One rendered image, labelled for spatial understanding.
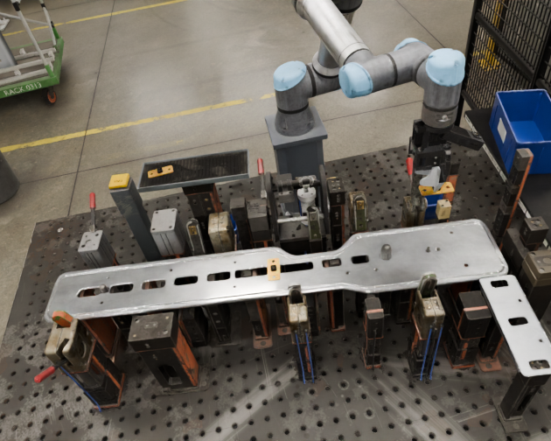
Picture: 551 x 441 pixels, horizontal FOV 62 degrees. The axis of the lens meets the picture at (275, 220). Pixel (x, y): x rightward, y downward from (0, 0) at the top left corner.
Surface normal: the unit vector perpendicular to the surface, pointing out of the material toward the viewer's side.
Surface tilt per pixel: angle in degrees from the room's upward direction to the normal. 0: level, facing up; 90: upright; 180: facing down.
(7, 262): 0
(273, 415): 0
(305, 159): 90
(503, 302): 0
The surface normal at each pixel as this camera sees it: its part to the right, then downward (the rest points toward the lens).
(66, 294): -0.12, -0.69
